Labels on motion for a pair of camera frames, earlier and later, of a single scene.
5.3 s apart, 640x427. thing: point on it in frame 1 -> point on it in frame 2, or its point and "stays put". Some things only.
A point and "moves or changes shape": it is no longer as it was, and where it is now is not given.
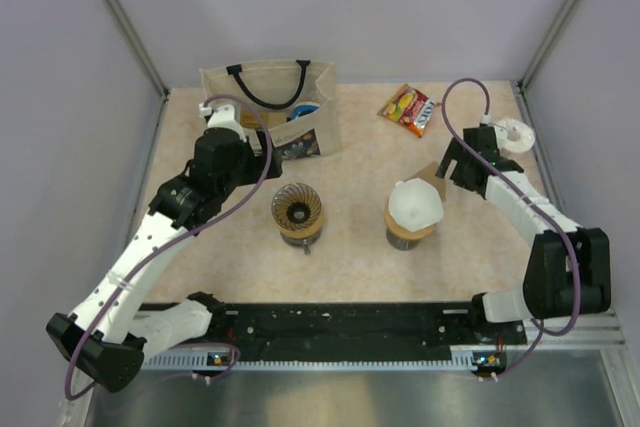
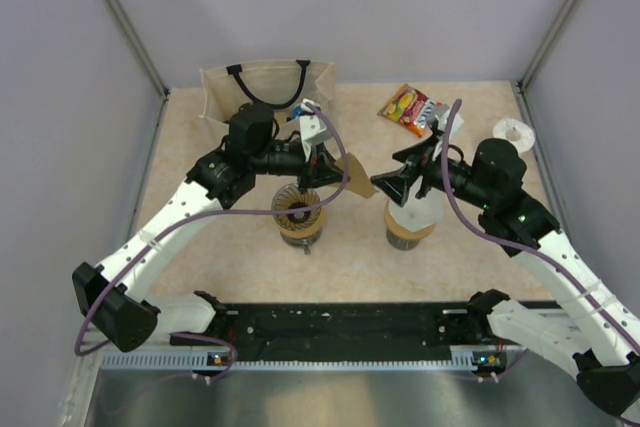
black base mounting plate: (351, 326) stays put
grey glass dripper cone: (296, 207) stays put
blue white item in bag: (303, 109) stays put
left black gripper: (257, 163) -> (321, 170)
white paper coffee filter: (414, 204) stays put
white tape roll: (513, 137) stays put
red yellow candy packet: (411, 108) stays put
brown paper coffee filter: (428, 173) moves or changes shape
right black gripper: (454, 153) -> (418, 161)
